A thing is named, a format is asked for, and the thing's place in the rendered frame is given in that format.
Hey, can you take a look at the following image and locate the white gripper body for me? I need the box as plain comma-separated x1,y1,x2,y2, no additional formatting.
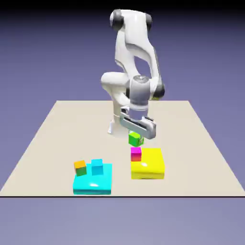
119,107,156,140

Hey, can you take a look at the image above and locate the small green cube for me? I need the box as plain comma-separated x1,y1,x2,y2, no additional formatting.
128,131,145,148

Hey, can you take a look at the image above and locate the small magenta cube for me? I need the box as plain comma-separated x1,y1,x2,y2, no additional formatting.
130,146,142,162

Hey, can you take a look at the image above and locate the small cyan cube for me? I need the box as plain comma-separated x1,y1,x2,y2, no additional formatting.
91,158,104,176

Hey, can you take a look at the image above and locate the small orange cube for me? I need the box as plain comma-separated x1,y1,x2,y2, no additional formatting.
74,160,87,177

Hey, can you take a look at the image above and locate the large yellow box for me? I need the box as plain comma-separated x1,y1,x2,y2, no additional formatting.
131,147,166,180

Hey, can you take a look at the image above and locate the large cyan box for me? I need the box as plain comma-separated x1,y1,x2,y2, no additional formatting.
72,163,113,195

